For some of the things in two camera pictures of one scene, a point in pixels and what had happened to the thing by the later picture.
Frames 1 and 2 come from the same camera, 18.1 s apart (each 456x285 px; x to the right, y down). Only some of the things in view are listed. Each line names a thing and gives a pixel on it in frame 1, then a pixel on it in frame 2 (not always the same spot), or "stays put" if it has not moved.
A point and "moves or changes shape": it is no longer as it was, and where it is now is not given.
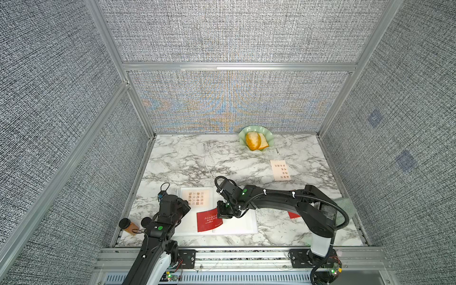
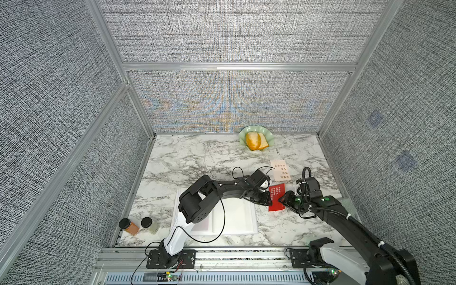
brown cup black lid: x=125 y=224 stays put
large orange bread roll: x=253 y=140 stays put
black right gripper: x=220 y=214 -> x=286 y=200
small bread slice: x=263 y=142 stays put
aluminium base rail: x=244 y=266 stays put
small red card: x=293 y=215 moves or changes shape
